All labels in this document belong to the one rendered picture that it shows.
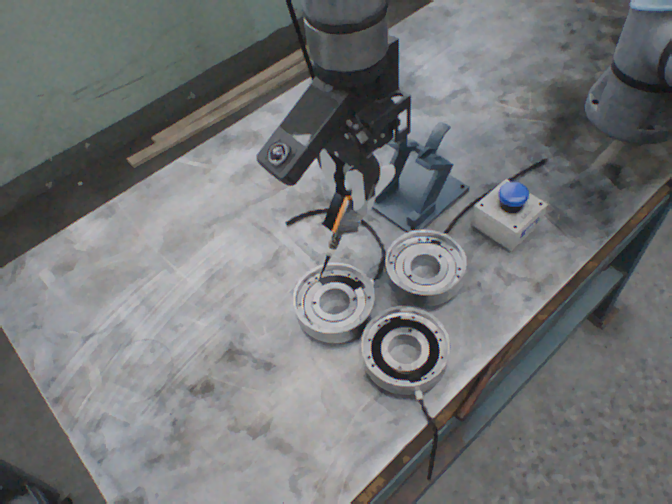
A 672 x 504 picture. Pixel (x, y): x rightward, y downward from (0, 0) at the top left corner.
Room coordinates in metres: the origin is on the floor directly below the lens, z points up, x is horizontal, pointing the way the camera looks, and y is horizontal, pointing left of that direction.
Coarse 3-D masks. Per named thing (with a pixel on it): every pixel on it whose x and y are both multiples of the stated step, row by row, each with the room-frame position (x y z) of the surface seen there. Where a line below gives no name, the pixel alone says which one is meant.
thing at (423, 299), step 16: (400, 240) 0.46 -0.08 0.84; (416, 240) 0.46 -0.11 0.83; (432, 240) 0.46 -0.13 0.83; (448, 240) 0.45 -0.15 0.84; (416, 256) 0.43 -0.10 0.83; (432, 256) 0.43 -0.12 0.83; (464, 256) 0.41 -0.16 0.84; (464, 272) 0.39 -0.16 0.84; (400, 288) 0.38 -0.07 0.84; (448, 288) 0.37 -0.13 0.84; (416, 304) 0.37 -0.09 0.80; (432, 304) 0.36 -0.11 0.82
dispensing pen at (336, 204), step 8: (336, 192) 0.45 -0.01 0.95; (344, 192) 0.46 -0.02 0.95; (336, 200) 0.45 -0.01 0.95; (328, 208) 0.45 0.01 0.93; (336, 208) 0.44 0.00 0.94; (328, 216) 0.44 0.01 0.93; (336, 216) 0.43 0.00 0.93; (328, 224) 0.43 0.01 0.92; (336, 240) 0.43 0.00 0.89; (328, 248) 0.43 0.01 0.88; (336, 248) 0.43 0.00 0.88; (328, 256) 0.42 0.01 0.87
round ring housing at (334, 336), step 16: (320, 272) 0.43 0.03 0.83; (336, 272) 0.43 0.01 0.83; (352, 272) 0.42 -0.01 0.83; (304, 288) 0.41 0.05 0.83; (320, 288) 0.40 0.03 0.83; (336, 288) 0.40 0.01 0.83; (368, 288) 0.39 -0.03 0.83; (320, 304) 0.39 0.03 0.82; (352, 304) 0.37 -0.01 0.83; (368, 304) 0.37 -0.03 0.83; (304, 320) 0.35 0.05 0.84; (336, 320) 0.35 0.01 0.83; (368, 320) 0.35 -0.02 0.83; (320, 336) 0.33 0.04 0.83; (336, 336) 0.33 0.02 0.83; (352, 336) 0.33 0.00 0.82
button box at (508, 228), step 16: (496, 192) 0.51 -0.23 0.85; (480, 208) 0.49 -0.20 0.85; (496, 208) 0.48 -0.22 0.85; (512, 208) 0.48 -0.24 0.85; (528, 208) 0.48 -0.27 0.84; (544, 208) 0.48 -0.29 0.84; (480, 224) 0.48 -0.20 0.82; (496, 224) 0.46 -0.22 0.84; (512, 224) 0.45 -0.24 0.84; (528, 224) 0.46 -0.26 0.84; (496, 240) 0.46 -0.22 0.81; (512, 240) 0.44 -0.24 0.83
